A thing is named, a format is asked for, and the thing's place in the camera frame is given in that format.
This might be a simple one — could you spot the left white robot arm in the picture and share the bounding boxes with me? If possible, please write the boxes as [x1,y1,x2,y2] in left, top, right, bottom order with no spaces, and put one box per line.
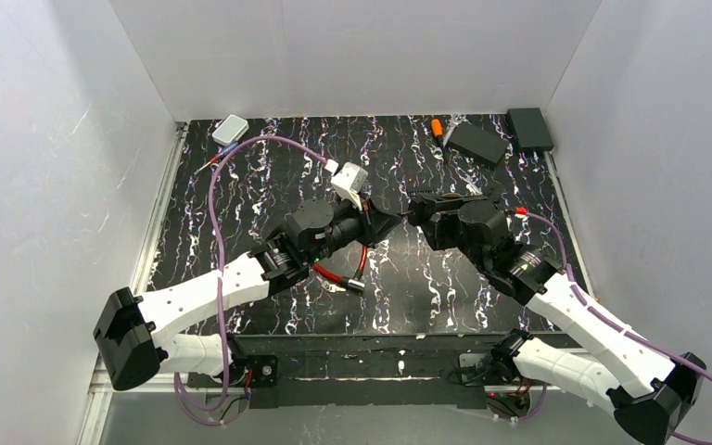
[93,199,402,391]

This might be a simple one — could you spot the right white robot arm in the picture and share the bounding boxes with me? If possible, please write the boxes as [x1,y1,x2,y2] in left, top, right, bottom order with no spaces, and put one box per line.
[407,194,706,444]

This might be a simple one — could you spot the small metal pliers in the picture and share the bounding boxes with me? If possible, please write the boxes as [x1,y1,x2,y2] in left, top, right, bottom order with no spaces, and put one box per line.
[461,175,483,196]

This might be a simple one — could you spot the black flat box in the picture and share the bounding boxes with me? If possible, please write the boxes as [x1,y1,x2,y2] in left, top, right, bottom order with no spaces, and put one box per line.
[446,122,509,169]

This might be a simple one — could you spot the black box in corner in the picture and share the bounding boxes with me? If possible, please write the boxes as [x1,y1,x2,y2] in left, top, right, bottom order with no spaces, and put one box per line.
[506,108,554,153]

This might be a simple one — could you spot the red blue pen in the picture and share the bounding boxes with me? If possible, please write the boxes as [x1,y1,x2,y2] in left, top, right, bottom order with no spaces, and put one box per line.
[194,142,239,175]

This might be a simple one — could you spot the white rectangular box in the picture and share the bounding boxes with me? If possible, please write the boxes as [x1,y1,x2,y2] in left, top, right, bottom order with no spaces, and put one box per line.
[211,114,249,146]

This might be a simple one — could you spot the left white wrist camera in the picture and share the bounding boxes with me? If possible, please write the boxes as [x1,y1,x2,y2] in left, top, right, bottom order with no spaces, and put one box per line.
[331,162,368,211]

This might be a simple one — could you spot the red cable lock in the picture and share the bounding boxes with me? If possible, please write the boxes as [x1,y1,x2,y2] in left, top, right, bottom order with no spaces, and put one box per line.
[312,245,369,295]

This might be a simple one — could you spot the orange-handled screwdriver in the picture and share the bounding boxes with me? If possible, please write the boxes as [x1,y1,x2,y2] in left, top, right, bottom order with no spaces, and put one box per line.
[430,118,446,151]

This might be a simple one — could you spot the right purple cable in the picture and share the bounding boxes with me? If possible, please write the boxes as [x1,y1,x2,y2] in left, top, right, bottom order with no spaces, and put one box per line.
[512,207,712,445]

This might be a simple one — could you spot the purple cable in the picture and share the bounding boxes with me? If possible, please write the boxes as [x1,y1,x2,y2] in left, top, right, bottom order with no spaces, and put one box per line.
[172,135,340,427]
[512,207,712,445]

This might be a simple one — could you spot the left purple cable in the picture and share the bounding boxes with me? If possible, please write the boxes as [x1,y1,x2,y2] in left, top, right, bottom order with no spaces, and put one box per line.
[172,135,340,427]

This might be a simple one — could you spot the aluminium frame rail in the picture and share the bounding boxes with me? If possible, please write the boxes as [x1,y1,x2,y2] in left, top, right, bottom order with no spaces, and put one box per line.
[77,122,189,444]

